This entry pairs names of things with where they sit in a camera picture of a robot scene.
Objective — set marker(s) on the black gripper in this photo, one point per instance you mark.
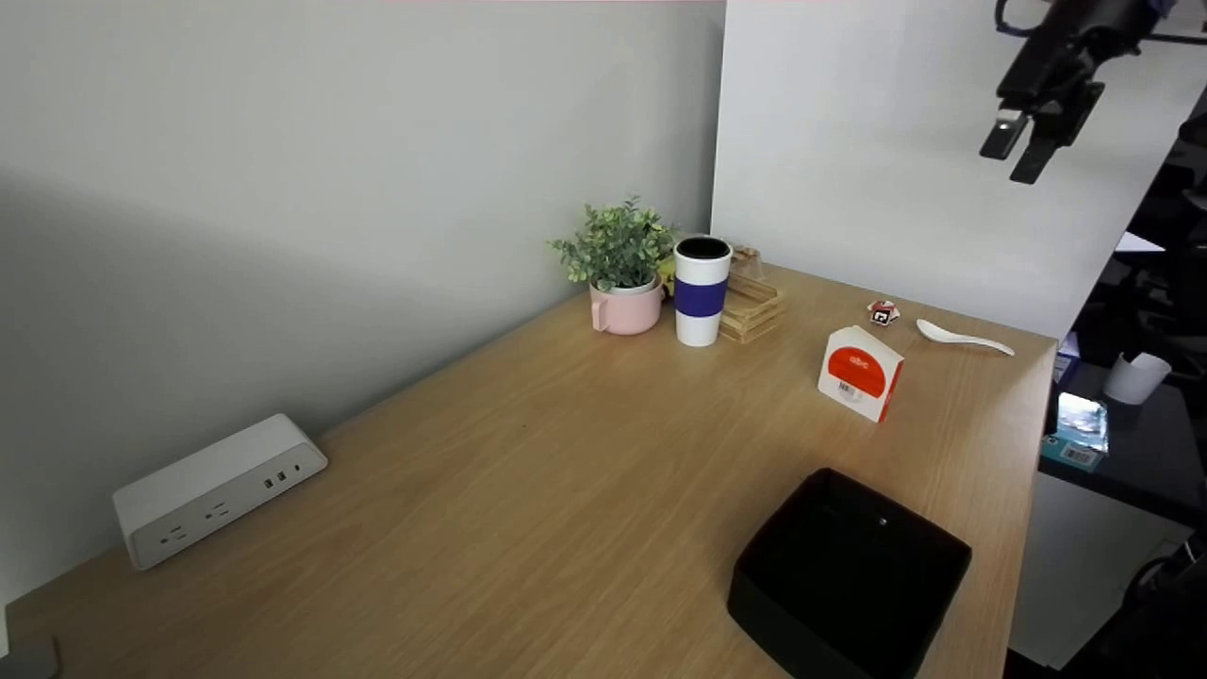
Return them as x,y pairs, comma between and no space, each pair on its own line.
1068,49

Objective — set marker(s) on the white red box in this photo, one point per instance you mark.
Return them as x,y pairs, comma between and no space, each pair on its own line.
856,369

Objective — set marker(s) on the teal product box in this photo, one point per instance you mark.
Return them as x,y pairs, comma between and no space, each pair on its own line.
1081,426

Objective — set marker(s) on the black square box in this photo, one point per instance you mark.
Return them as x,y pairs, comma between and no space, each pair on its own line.
843,578

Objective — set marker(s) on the white power strip box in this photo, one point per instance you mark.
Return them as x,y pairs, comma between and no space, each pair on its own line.
214,484

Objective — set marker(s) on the white ceramic spoon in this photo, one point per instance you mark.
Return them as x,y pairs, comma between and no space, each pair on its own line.
938,334

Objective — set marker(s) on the small red white black card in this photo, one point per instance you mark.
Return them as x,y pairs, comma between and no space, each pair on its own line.
883,311

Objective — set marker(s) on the white paper roll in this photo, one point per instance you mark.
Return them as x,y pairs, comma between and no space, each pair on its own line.
1137,378

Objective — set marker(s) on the wooden coaster stack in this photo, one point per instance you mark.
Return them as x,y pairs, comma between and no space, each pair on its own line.
757,311

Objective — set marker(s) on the black side desk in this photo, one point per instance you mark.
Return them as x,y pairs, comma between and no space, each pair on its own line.
1154,465

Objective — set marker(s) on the white cup with blue band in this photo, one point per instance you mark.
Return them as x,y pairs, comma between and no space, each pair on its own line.
699,301

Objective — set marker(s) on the green plant in pink pot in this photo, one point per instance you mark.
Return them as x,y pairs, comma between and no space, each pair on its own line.
615,247

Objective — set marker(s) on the white cabinet side panel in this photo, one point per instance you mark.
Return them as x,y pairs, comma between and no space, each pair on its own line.
1081,568

